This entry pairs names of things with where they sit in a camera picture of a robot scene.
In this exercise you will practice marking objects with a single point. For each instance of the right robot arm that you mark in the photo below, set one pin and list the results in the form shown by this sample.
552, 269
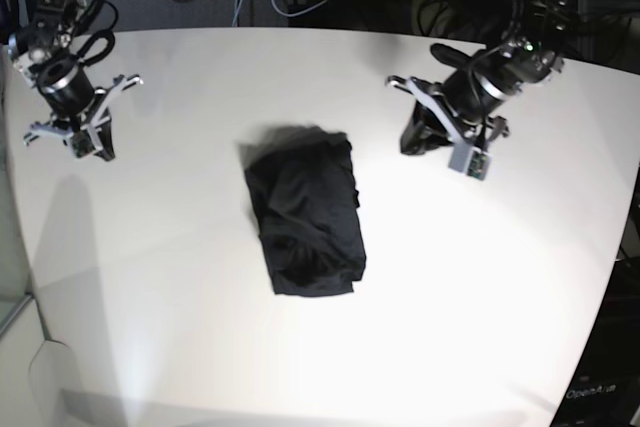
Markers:
42, 53

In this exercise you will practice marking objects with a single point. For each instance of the black long-sleeve shirt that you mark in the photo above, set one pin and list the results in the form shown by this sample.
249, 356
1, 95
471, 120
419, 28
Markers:
305, 202

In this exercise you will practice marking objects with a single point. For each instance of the black OpenArm case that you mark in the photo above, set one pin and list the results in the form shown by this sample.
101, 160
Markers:
604, 390

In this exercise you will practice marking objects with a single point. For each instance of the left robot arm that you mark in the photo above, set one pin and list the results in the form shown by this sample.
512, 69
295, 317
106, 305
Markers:
523, 44

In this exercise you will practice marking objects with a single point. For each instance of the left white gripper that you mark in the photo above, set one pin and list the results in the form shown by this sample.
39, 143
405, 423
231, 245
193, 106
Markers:
434, 124

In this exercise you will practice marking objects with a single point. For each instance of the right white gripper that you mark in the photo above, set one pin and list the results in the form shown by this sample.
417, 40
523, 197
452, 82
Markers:
88, 133

